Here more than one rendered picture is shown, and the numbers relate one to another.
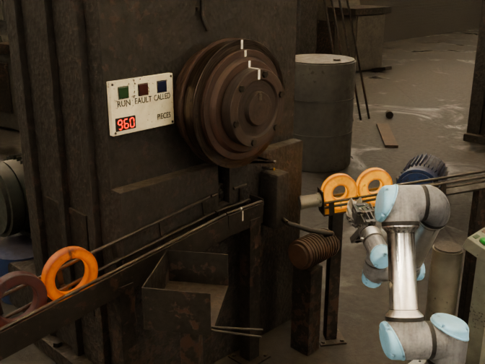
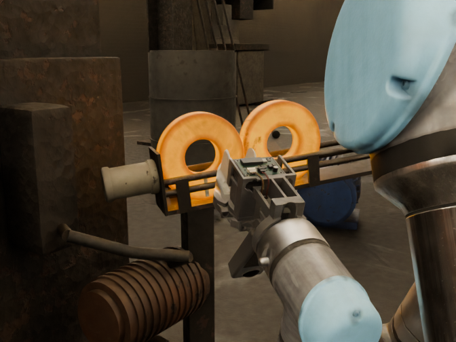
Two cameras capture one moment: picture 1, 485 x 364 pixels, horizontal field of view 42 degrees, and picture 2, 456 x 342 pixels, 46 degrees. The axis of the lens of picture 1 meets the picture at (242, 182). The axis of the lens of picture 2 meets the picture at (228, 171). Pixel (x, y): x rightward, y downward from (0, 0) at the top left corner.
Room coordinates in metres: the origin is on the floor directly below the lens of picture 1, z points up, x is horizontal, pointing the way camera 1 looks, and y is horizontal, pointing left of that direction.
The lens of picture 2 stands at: (1.57, -0.31, 0.89)
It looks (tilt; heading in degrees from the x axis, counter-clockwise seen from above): 13 degrees down; 351
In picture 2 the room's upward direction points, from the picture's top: straight up
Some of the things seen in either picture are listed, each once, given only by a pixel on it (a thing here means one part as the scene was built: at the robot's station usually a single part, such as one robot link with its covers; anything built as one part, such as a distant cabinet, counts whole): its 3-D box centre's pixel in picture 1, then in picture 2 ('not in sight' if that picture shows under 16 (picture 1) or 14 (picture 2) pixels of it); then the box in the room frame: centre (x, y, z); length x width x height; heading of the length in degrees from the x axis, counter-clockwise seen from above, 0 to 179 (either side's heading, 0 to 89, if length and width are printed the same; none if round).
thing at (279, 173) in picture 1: (273, 198); (38, 176); (2.47, -0.13, 0.68); 0.11 x 0.08 x 0.24; 45
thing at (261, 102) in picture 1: (255, 107); not in sight; (2.23, -0.04, 1.11); 0.28 x 0.06 x 0.28; 135
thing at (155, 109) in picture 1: (141, 103); not in sight; (2.13, 0.34, 1.15); 0.26 x 0.02 x 0.18; 135
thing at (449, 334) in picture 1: (446, 338); not in sight; (1.70, -0.63, 0.50); 0.13 x 0.12 x 0.14; 95
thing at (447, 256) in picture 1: (441, 302); not in sight; (2.35, -0.83, 0.26); 0.12 x 0.12 x 0.52
